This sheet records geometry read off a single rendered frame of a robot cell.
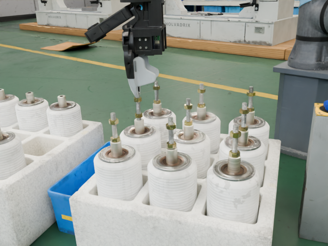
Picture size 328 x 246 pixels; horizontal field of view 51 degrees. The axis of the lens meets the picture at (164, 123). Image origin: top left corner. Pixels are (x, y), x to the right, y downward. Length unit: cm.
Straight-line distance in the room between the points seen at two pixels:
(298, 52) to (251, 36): 176
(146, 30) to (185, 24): 259
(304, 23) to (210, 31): 201
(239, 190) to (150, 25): 36
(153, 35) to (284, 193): 60
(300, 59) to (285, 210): 48
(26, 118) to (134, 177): 49
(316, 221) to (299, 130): 43
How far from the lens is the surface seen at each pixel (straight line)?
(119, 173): 67
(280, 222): 95
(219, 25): 307
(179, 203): 66
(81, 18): 447
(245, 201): 62
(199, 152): 73
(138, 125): 78
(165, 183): 63
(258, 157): 72
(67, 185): 93
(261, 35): 288
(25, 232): 90
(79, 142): 99
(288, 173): 116
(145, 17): 72
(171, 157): 65
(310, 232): 90
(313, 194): 84
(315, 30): 117
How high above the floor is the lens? 57
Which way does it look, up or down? 22 degrees down
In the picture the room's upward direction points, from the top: 2 degrees counter-clockwise
